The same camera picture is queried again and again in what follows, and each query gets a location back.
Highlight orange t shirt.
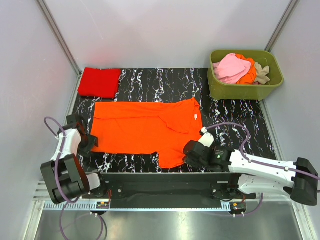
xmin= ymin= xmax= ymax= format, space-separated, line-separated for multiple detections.
xmin=235 ymin=54 xmax=257 ymax=85
xmin=90 ymin=98 xmax=203 ymax=169

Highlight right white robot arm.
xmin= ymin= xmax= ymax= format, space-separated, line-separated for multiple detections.
xmin=183 ymin=140 xmax=320 ymax=206

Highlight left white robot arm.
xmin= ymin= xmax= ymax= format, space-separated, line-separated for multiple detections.
xmin=40 ymin=114 xmax=108 ymax=205

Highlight black marble pattern mat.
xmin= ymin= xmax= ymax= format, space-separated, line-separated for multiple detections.
xmin=72 ymin=68 xmax=277 ymax=174

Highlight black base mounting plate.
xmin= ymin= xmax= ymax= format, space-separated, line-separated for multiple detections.
xmin=85 ymin=173 xmax=256 ymax=211

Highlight folded red t shirt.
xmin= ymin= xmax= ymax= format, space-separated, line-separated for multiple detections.
xmin=77 ymin=67 xmax=122 ymax=99

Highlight olive green plastic bin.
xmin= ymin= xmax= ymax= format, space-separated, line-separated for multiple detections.
xmin=207 ymin=49 xmax=284 ymax=101

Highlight pink t shirt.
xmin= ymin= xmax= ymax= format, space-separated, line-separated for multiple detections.
xmin=212 ymin=53 xmax=252 ymax=85

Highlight orange t shirt in bin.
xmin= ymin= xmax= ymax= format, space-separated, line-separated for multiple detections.
xmin=235 ymin=54 xmax=257 ymax=85

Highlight beige t shirt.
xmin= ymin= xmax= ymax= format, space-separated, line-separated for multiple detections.
xmin=254 ymin=62 xmax=270 ymax=85

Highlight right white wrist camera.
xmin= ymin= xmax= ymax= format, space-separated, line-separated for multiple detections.
xmin=198 ymin=127 xmax=215 ymax=148

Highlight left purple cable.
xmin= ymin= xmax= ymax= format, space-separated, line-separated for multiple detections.
xmin=43 ymin=116 xmax=108 ymax=240

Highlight purple cable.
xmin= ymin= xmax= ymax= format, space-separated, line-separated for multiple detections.
xmin=206 ymin=122 xmax=320 ymax=217
xmin=43 ymin=116 xmax=108 ymax=240

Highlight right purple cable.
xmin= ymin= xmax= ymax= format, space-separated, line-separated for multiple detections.
xmin=206 ymin=122 xmax=320 ymax=217

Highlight aluminium rail frame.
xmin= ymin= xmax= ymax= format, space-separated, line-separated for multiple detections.
xmin=33 ymin=181 xmax=306 ymax=212

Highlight left aluminium corner post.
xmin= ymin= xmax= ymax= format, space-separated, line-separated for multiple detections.
xmin=35 ymin=0 xmax=82 ymax=77

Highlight aluminium corner post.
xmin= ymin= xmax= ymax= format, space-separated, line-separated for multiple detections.
xmin=35 ymin=0 xmax=82 ymax=77
xmin=264 ymin=0 xmax=300 ymax=53

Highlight right aluminium corner post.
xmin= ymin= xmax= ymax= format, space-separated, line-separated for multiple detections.
xmin=264 ymin=0 xmax=300 ymax=53

